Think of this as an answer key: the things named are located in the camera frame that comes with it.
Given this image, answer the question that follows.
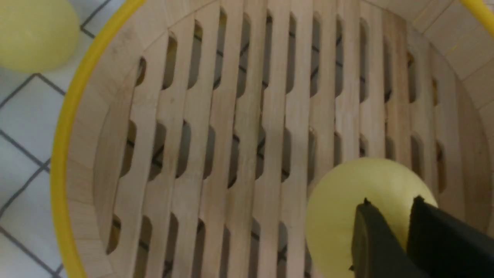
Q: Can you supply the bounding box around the bamboo steamer tray yellow rim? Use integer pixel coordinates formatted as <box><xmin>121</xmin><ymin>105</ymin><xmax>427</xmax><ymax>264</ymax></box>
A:
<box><xmin>51</xmin><ymin>0</ymin><xmax>493</xmax><ymax>278</ymax></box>

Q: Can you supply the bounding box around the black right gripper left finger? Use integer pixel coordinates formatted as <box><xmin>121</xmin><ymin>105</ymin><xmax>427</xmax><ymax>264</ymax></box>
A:
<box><xmin>349</xmin><ymin>198</ymin><xmax>429</xmax><ymax>278</ymax></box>

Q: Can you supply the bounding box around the yellow bun on table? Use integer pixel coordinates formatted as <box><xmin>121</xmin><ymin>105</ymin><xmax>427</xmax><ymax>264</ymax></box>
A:
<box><xmin>0</xmin><ymin>0</ymin><xmax>80</xmax><ymax>73</ymax></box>

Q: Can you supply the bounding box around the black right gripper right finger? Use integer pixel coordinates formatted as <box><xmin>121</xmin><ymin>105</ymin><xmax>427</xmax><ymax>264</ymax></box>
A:
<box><xmin>406</xmin><ymin>197</ymin><xmax>494</xmax><ymax>278</ymax></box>

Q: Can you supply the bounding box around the white grid tablecloth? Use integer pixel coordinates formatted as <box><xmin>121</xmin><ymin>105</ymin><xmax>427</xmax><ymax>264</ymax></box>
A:
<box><xmin>0</xmin><ymin>0</ymin><xmax>122</xmax><ymax>278</ymax></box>

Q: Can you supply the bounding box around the yellow bun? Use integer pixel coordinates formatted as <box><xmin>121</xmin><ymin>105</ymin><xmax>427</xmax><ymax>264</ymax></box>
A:
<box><xmin>305</xmin><ymin>157</ymin><xmax>438</xmax><ymax>278</ymax></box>
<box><xmin>0</xmin><ymin>0</ymin><xmax>80</xmax><ymax>73</ymax></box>

